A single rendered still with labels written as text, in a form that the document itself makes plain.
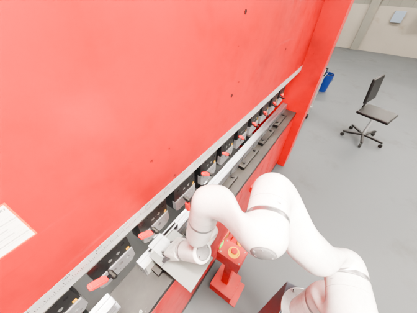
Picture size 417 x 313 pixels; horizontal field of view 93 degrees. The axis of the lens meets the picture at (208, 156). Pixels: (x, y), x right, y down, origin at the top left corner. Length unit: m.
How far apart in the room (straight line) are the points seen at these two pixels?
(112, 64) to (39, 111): 0.16
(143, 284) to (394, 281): 2.31
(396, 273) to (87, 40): 2.89
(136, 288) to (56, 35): 1.09
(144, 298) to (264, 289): 1.25
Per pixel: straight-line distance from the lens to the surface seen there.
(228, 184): 1.50
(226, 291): 1.98
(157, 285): 1.22
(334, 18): 2.45
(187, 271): 1.09
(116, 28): 0.51
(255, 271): 2.21
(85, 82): 0.48
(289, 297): 1.12
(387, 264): 2.86
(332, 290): 0.77
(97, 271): 0.84
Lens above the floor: 2.03
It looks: 42 degrees down
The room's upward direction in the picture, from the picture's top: 3 degrees clockwise
